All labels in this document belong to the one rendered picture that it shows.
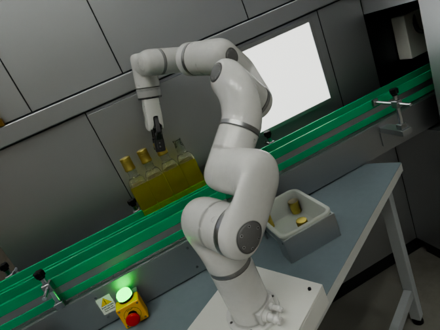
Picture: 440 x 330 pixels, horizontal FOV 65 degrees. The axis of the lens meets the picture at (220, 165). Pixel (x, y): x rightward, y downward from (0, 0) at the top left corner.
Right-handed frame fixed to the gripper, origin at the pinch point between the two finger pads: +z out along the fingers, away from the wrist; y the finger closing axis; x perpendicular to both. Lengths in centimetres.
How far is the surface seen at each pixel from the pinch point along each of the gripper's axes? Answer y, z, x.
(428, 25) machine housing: 16, -25, 95
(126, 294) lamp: 20.7, 36.9, -19.1
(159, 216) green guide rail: 6.4, 21.9, -4.8
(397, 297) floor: 1, 93, 96
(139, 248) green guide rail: 13.3, 27.6, -12.9
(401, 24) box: -8, -28, 107
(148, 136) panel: -11.8, -1.3, -1.8
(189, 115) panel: -11.5, -6.1, 14.1
